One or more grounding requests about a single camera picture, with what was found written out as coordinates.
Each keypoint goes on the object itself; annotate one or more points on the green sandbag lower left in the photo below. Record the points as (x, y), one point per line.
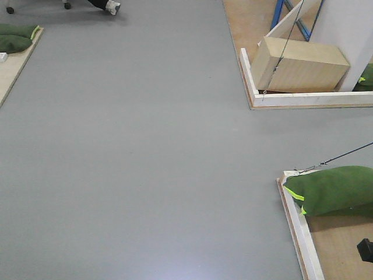
(11, 44)

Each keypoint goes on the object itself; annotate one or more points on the white wall panel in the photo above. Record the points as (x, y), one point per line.
(347, 25)

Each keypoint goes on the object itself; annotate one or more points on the light wooden box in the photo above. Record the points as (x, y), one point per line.
(291, 66)

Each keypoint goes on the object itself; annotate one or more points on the white leaning board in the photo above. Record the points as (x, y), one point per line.
(287, 20)

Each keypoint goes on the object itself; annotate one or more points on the person's white shoe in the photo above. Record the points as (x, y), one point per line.
(112, 7)

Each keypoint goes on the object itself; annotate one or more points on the small white box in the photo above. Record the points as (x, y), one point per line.
(3, 56)

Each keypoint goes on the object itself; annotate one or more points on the white frame lower right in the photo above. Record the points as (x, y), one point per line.
(303, 243)

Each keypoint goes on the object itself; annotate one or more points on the green sandbag behind panel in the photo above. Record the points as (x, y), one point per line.
(365, 83)

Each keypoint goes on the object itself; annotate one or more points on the white wooden base frame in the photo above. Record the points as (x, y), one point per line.
(274, 101)

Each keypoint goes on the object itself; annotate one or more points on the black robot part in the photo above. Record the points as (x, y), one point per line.
(365, 250)

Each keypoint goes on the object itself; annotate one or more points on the green sandbag lower right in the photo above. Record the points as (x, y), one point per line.
(341, 191)

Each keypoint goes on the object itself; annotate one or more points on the blue metal frame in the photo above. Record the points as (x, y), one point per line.
(303, 26)

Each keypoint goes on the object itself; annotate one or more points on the plywood platform left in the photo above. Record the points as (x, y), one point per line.
(13, 66)

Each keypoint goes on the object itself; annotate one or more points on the green sandbag upper left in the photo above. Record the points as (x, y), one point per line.
(26, 31)

